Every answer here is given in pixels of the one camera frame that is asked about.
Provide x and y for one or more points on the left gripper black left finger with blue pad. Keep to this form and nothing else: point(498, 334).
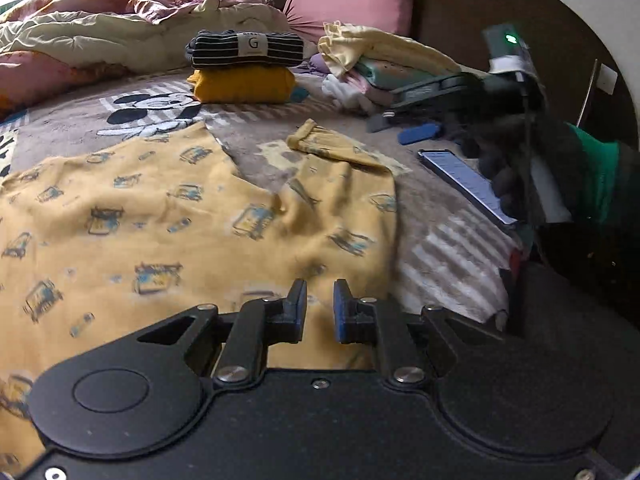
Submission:
point(260, 324)

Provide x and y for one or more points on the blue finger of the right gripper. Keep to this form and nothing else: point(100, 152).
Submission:
point(417, 134)

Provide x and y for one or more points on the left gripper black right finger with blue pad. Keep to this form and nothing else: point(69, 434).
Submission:
point(380, 325)

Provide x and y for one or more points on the yellow printed children's garment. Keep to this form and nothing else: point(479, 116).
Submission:
point(94, 247)

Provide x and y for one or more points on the green sleeved forearm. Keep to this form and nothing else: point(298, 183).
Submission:
point(598, 181)

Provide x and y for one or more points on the pile of pastel clothes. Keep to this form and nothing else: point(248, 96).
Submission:
point(358, 67)

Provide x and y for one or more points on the smartphone with lit screen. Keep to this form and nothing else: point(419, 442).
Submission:
point(474, 187)

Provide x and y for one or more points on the Mickey Mouse plush blanket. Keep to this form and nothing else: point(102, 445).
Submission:
point(448, 253)

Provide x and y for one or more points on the dark wooden headboard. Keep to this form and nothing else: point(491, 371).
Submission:
point(584, 85)

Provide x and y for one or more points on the pink pillow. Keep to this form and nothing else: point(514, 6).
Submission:
point(308, 17)

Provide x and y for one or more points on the folded mustard yellow garment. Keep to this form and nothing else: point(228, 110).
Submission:
point(251, 84)

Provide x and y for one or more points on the folded striped dark garment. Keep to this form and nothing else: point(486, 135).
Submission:
point(216, 49)

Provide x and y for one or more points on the floral pink yellow quilt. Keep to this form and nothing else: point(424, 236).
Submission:
point(51, 46)

